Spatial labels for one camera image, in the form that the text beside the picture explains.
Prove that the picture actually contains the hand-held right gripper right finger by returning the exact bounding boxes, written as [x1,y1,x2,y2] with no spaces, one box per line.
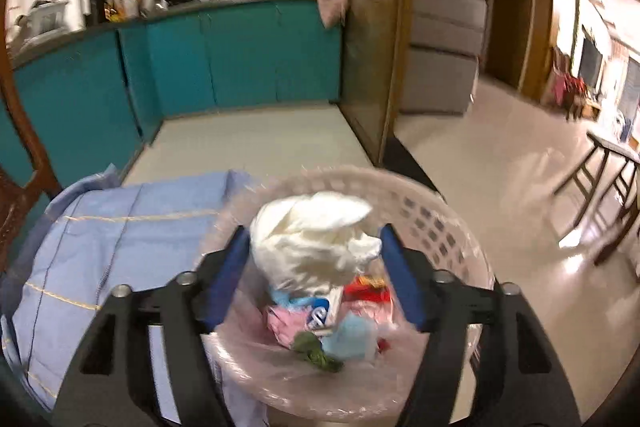
[379,223,583,427]

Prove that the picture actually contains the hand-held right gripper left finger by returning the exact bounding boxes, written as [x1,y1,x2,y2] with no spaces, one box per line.
[52,226,251,427]

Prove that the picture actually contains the pink lined mesh wastebasket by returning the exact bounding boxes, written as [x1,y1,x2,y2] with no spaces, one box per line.
[192,164,496,424]

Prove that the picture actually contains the pink plastic bag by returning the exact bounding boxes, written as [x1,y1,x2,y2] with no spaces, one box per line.
[265,304,311,348]

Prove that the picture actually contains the white tissue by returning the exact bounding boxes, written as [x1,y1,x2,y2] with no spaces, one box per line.
[248,191,383,295]

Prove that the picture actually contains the red snack wrapper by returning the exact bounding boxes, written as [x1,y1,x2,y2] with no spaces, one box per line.
[345,277,393,308]

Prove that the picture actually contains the teal snack packet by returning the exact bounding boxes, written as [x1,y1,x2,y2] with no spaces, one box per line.
[330,314,378,360]

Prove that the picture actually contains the small white blue carton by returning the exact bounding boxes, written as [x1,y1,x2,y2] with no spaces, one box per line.
[305,287,346,338]

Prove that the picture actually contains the light blue cloth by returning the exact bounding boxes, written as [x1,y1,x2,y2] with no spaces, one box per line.
[0,164,271,427]

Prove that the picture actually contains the green crumpled wrapper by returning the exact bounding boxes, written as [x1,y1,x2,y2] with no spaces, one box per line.
[291,332,345,373]

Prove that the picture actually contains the brown wooden chair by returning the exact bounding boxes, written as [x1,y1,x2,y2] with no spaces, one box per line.
[0,0,63,258]

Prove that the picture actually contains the wood framed glass door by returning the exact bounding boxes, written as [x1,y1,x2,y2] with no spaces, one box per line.
[325,0,416,166]

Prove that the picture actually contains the teal base cabinets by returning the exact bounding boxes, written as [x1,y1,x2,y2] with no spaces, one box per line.
[0,0,343,192]

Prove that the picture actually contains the dark wooden table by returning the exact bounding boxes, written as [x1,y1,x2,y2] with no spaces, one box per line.
[552,131,640,280]

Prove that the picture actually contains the silver refrigerator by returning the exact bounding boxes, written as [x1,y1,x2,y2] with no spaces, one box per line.
[400,0,491,116]

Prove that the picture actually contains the red hanging clothes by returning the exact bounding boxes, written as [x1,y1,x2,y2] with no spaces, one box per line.
[550,49,588,122]

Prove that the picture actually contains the brown wooden door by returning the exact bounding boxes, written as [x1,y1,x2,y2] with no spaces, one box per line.
[487,0,533,90]

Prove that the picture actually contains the dark framed window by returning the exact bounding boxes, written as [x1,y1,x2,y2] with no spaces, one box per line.
[575,0,606,95]

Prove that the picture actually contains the white kitchen appliance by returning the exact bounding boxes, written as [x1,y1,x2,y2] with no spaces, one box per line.
[15,0,91,38]

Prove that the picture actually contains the wooden doorway frame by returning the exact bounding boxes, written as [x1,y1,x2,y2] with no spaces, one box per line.
[484,0,557,102]

